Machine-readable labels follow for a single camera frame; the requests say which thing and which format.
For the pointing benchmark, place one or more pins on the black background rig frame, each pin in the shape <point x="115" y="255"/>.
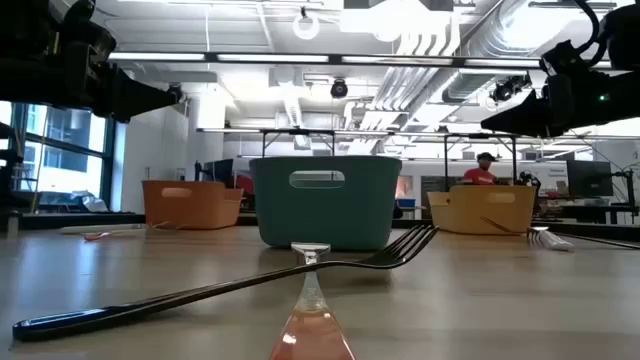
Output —
<point x="480" y="135"/>
<point x="300" y="132"/>

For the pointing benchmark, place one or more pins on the black overhead camera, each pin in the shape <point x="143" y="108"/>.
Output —
<point x="339" y="89"/>

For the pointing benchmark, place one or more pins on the black computer monitor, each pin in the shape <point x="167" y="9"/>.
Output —
<point x="590" y="177"/>
<point x="220" y="172"/>

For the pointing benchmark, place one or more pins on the person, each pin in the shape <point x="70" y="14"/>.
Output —
<point x="479" y="176"/>

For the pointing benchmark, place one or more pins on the teal plastic bin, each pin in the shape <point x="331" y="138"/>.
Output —
<point x="325" y="215"/>

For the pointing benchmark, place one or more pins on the black background hanging camera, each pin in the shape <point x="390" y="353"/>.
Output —
<point x="505" y="91"/>

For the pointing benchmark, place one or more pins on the blue storage crate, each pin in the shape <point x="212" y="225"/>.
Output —
<point x="406" y="203"/>

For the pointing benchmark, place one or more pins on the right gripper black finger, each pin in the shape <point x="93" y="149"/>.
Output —
<point x="525" y="117"/>

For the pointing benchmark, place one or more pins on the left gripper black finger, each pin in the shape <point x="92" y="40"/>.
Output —
<point x="135" y="97"/>

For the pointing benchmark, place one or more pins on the overhead rig bar with lights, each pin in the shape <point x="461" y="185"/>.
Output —
<point x="335" y="59"/>

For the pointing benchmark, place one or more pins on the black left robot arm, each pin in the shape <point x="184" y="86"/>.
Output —
<point x="30" y="60"/>

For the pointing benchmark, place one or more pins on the large window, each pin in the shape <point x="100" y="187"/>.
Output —
<point x="65" y="150"/>

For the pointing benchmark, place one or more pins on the black fork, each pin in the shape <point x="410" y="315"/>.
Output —
<point x="60" y="322"/>

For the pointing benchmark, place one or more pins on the orange plastic bin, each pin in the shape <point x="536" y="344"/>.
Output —
<point x="190" y="210"/>

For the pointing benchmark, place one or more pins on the yellow plastic bin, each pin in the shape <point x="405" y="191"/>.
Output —
<point x="480" y="215"/>

